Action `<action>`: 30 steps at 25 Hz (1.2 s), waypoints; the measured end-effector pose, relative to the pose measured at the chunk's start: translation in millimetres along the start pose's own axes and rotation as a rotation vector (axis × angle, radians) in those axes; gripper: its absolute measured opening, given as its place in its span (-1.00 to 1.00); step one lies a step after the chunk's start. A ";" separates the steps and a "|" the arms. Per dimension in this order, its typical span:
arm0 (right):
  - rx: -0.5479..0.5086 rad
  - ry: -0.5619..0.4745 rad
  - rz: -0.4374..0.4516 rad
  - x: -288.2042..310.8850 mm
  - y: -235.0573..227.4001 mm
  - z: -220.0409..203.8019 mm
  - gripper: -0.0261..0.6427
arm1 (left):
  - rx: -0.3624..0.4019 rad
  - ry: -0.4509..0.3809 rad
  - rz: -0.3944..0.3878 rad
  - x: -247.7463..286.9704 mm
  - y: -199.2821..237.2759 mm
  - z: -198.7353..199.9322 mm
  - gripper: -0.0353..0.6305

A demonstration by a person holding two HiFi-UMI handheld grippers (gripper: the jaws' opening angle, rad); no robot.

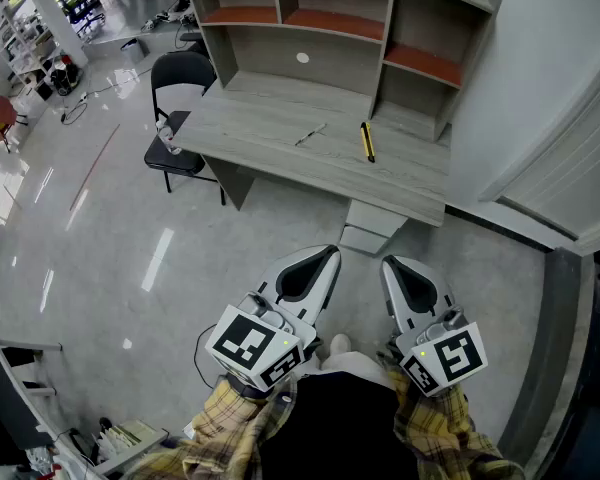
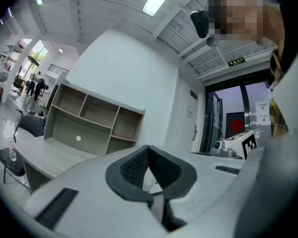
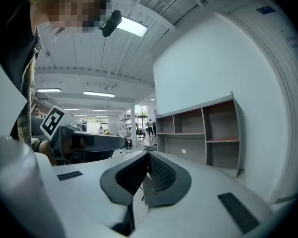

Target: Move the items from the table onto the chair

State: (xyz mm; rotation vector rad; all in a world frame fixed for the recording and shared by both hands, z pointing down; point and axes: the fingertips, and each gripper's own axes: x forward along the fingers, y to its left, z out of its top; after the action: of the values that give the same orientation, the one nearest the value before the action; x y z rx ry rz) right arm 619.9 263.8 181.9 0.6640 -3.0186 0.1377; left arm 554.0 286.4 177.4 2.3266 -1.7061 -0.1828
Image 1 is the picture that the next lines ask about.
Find grey desk drawer unit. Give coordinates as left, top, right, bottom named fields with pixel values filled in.
left=338, top=198, right=410, bottom=258

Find silver pen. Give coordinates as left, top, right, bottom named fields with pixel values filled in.
left=294, top=122, right=328, bottom=147

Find dark door threshold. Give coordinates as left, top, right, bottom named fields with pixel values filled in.
left=497, top=246, right=597, bottom=469

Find white pillar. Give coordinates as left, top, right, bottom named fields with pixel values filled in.
left=14, top=0, right=90, bottom=69

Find dark workbench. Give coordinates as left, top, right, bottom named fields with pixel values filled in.
left=0, top=325, right=106, bottom=480

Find white box of papers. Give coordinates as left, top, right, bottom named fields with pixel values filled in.
left=97, top=416, right=170, bottom=475

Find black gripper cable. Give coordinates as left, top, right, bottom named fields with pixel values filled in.
left=193, top=323, right=221, bottom=389

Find white door frame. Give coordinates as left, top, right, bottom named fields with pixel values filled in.
left=478, top=47, right=600, bottom=257

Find black wristwatch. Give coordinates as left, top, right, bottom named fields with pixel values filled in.
left=227, top=373, right=271, bottom=400

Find clear plastic water bottle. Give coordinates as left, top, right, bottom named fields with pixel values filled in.
left=154, top=119, right=183, bottom=156

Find black folding chair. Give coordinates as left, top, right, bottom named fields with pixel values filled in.
left=143, top=50, right=228, bottom=207

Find black floor cable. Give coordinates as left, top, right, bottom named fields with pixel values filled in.
left=59, top=67, right=154, bottom=127

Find orange chair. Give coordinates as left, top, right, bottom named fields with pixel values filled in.
left=0, top=95, right=30, bottom=153

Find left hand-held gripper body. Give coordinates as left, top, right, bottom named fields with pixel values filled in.
left=204, top=287, right=325, bottom=394

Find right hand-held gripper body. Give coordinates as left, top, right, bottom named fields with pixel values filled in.
left=389, top=305, right=489, bottom=399

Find black bag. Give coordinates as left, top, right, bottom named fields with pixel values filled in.
left=49, top=55, right=84, bottom=97

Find grey wooden desk hutch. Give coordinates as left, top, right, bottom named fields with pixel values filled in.
left=177, top=0, right=502, bottom=143

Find person's left forearm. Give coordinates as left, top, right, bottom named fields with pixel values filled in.
left=129, top=372, right=299, bottom=480

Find short red floor tape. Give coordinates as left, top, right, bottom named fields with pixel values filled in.
left=2, top=182, right=25, bottom=210

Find yellow utility knife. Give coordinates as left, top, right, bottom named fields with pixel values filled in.
left=359, top=120, right=378, bottom=165

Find grey desk leg panel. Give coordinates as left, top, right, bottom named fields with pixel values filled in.
left=202, top=155, right=257, bottom=213

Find green and black office chair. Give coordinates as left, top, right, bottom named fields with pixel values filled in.
left=52, top=0, right=107, bottom=39

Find white shelving rack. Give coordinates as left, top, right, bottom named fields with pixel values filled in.
left=0, top=0, right=66, bottom=99

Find grey waste bin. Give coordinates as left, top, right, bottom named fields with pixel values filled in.
left=120, top=37, right=150, bottom=63

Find pile of floor cables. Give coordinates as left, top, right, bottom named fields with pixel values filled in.
left=139, top=0, right=199, bottom=33

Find person's legs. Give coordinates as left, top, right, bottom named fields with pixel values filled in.
left=319, top=333, right=397, bottom=389

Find person's torso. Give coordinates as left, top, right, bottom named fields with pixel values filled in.
left=257, top=371, right=424, bottom=480

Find person's right forearm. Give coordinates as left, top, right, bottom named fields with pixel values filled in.
left=377, top=350, right=526, bottom=480

